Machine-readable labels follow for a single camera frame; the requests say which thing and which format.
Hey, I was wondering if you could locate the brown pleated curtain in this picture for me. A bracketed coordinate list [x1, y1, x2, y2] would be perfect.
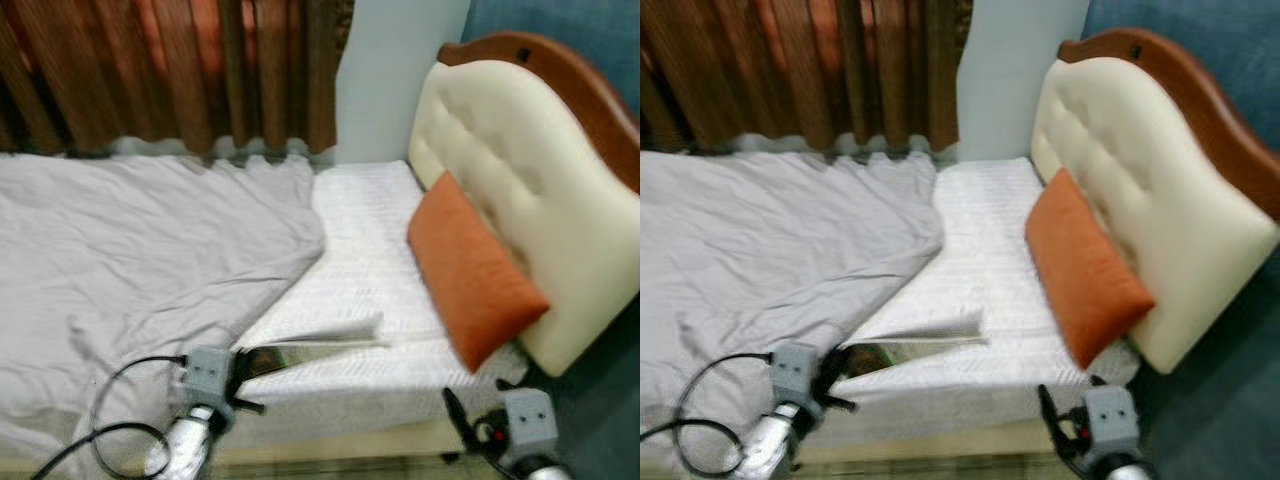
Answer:
[0, 0, 356, 159]
[640, 0, 976, 156]

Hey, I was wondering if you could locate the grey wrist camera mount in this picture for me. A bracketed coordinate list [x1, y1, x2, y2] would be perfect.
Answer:
[1083, 385, 1141, 463]
[770, 343, 823, 401]
[500, 388, 558, 466]
[183, 346, 233, 403]

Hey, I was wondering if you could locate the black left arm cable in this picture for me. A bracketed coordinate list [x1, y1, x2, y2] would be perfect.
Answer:
[30, 354, 191, 480]
[640, 351, 777, 480]

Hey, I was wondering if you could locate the beige bed base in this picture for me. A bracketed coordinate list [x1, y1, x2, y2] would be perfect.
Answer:
[800, 416, 1061, 465]
[215, 418, 481, 467]

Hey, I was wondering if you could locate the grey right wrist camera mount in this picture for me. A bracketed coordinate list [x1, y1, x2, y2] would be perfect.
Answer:
[1083, 385, 1141, 463]
[500, 388, 558, 466]

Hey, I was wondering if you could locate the white book with landscape photo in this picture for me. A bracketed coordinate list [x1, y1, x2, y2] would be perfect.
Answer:
[830, 310, 987, 379]
[235, 313, 391, 381]

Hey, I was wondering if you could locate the cream padded headboard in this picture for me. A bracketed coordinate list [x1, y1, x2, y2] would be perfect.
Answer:
[1028, 57, 1280, 376]
[408, 60, 641, 379]

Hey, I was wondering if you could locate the orange rectangular pillow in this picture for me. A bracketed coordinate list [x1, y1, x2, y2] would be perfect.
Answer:
[407, 171, 551, 374]
[1024, 168, 1158, 371]

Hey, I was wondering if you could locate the grey crumpled blanket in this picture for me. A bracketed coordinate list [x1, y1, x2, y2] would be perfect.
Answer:
[640, 150, 946, 471]
[0, 152, 327, 471]

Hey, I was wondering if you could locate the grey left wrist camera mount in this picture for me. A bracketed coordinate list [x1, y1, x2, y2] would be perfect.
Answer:
[770, 343, 823, 401]
[183, 346, 233, 403]

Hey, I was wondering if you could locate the brown wooden headboard frame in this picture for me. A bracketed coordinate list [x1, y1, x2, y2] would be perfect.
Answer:
[1058, 28, 1280, 223]
[437, 32, 641, 196]

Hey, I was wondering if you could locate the white quilted mattress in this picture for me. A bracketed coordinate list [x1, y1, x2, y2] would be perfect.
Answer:
[215, 160, 531, 421]
[830, 157, 1141, 421]

